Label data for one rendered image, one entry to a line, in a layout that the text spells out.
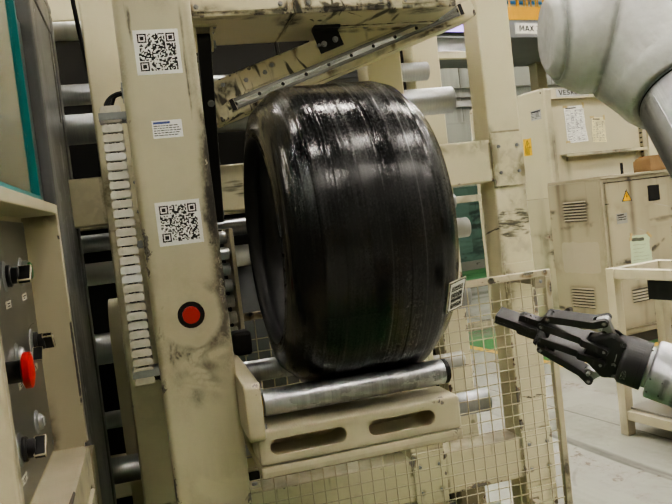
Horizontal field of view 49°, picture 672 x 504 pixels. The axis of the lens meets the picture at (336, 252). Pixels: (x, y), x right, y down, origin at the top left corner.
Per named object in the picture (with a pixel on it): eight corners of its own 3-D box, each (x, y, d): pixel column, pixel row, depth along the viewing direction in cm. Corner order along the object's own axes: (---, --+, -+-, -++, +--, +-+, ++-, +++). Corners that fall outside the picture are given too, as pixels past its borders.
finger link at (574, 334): (606, 358, 110) (608, 351, 109) (534, 331, 115) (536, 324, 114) (612, 344, 113) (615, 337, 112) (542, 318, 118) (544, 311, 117)
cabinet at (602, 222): (618, 350, 520) (602, 176, 514) (561, 341, 573) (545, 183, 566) (706, 328, 559) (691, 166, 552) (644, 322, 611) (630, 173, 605)
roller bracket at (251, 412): (250, 445, 117) (242, 385, 117) (224, 393, 156) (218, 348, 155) (270, 441, 118) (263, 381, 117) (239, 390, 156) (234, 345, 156)
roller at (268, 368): (233, 361, 152) (236, 383, 152) (236, 364, 148) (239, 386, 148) (390, 336, 161) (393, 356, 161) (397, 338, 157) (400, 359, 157)
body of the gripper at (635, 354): (650, 359, 104) (585, 336, 108) (636, 402, 109) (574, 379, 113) (660, 331, 110) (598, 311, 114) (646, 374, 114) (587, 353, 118)
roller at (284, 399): (252, 389, 125) (256, 415, 125) (256, 393, 121) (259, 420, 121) (440, 356, 134) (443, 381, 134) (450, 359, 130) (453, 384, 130)
